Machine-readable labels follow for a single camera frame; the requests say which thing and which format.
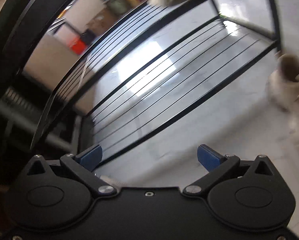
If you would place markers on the grey metal frame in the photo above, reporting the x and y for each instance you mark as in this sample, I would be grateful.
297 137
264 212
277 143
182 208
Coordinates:
34 127

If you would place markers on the cardboard box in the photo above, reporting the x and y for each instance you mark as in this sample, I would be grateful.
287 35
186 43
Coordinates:
99 21

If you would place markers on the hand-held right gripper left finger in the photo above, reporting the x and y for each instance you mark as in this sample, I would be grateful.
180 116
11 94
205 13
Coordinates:
92 156

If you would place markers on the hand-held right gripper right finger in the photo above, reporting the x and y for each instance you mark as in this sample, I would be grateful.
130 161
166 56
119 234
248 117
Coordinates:
209 157

